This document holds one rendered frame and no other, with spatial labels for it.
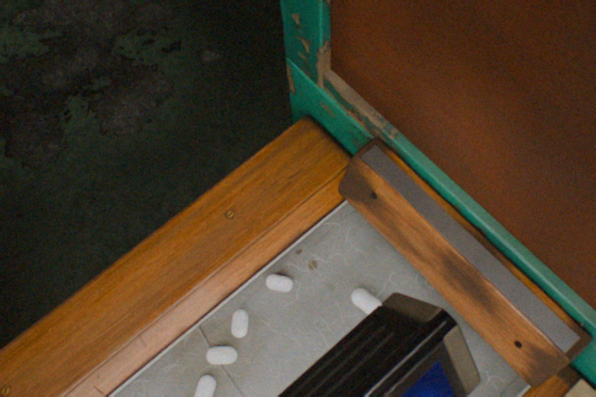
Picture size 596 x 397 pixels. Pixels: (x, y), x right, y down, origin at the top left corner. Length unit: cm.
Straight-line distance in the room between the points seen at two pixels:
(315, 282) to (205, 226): 15
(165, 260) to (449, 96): 39
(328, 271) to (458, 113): 28
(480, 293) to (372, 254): 16
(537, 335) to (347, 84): 33
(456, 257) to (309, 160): 24
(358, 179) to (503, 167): 18
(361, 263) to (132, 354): 28
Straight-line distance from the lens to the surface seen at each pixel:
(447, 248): 68
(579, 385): 76
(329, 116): 80
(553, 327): 67
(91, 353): 78
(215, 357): 75
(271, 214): 78
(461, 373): 42
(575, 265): 64
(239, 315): 76
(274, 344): 76
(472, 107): 58
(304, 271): 78
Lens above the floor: 149
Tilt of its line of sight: 66 degrees down
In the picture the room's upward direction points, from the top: 6 degrees counter-clockwise
